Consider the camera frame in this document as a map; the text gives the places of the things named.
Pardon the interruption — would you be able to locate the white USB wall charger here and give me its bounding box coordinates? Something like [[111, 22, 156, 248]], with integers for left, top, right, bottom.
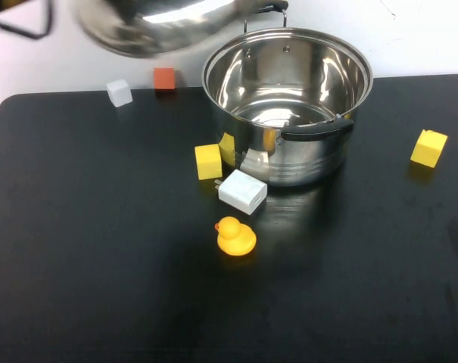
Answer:
[[212, 169, 269, 217]]

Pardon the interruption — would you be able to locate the white cube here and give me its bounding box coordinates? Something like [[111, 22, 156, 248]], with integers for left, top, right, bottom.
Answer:
[[106, 79, 134, 109]]

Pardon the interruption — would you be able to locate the orange cube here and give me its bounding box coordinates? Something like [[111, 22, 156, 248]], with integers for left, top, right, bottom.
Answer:
[[153, 67, 176, 95]]

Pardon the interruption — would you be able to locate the black cable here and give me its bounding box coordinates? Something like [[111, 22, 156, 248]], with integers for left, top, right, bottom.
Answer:
[[0, 0, 56, 39]]

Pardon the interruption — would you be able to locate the stainless steel pot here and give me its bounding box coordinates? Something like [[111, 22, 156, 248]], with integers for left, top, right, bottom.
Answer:
[[201, 0, 373, 188]]

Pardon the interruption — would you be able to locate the yellow rubber duck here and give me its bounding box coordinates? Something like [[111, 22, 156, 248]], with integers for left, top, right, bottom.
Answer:
[[213, 216, 257, 257]]

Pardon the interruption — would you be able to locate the steel lid with black knob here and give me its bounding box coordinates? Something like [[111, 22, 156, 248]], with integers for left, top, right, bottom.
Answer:
[[76, 0, 279, 60]]

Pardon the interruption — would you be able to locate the yellow cube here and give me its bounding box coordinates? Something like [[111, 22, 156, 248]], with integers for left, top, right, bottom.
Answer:
[[194, 143, 224, 182], [409, 129, 449, 167]]

